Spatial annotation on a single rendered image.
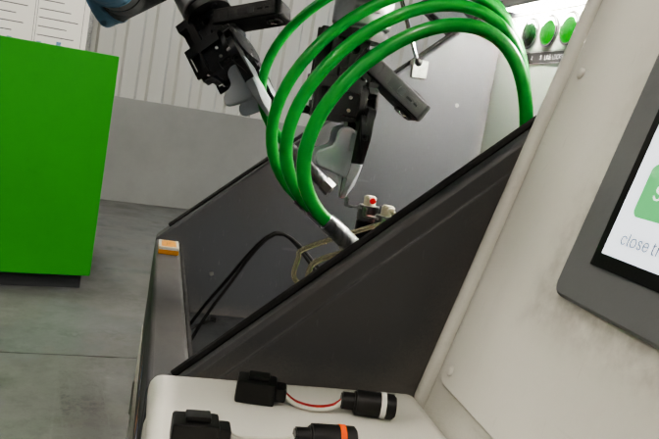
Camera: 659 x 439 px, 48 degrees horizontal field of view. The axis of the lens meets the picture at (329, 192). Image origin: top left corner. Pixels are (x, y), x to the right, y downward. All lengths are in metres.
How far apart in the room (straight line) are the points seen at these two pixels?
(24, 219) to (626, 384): 3.93
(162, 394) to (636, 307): 0.33
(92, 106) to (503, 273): 3.71
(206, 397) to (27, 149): 3.64
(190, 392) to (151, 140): 6.87
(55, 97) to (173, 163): 3.43
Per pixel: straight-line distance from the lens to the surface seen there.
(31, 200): 4.22
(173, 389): 0.59
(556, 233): 0.55
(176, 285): 0.99
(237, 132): 7.53
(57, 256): 4.30
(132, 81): 7.39
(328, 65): 0.78
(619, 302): 0.47
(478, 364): 0.58
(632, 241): 0.47
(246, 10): 1.12
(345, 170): 0.94
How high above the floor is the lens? 1.20
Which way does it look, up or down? 6 degrees down
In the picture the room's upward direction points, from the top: 10 degrees clockwise
